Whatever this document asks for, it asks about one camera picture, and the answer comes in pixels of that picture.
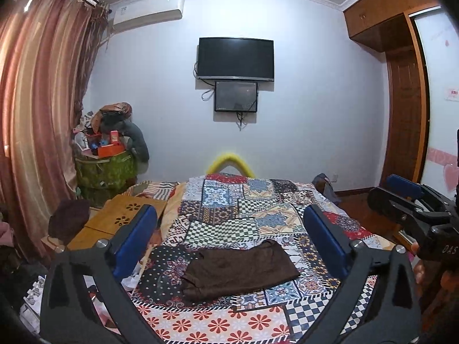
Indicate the patchwork printed blanket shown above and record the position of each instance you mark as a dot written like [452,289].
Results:
[251,208]

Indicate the dark brown folded cloth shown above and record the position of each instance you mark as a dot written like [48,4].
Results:
[68,218]

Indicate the small red box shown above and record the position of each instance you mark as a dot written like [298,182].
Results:
[114,138]

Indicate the white air conditioner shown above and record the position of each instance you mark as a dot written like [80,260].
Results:
[149,10]

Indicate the wooden wardrobe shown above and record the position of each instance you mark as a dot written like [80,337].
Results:
[398,79]

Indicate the white crumpled cloth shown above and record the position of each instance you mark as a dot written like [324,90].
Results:
[133,279]

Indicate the black wall television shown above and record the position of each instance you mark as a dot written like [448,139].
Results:
[235,58]

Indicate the small black monitor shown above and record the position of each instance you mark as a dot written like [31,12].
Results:
[236,96]

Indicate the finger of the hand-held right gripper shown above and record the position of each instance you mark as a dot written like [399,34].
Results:
[401,184]
[391,206]

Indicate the white sliding door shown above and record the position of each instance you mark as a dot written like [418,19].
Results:
[439,96]

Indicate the brown patterned bag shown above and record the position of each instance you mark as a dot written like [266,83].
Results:
[114,111]

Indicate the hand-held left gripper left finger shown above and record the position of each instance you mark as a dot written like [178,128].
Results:
[138,236]

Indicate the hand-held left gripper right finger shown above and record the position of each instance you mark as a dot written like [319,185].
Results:
[322,240]

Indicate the green patterned storage bag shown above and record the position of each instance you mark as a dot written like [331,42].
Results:
[104,172]

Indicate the person's right hand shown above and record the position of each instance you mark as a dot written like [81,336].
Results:
[418,272]

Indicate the grey blue garment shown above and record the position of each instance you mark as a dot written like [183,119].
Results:
[324,186]

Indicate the orange box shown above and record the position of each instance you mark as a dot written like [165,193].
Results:
[110,150]

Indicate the brown garment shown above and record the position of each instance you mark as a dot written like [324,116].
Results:
[236,268]

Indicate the pink striped curtain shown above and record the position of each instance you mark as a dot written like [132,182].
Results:
[39,96]

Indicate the bamboo lap desk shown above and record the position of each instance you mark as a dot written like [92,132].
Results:
[107,218]

